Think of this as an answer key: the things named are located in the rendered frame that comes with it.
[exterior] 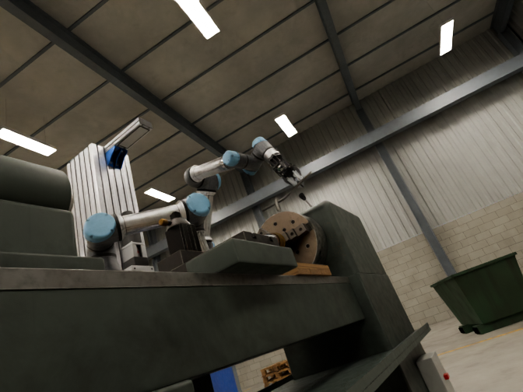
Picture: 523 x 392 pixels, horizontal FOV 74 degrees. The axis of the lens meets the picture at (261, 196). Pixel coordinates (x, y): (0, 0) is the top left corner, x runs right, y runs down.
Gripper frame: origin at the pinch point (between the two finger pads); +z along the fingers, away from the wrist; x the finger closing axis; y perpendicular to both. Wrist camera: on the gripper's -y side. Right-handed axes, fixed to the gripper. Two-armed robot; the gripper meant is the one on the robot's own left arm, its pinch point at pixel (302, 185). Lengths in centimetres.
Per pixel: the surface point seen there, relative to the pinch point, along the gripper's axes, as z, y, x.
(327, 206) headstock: 11.0, -12.9, -0.4
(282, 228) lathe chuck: 8.7, 3.3, -20.1
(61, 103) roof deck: -786, -261, -311
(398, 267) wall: -85, -983, -103
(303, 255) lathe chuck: 25.0, 3.3, -21.0
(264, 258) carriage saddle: 42, 70, -10
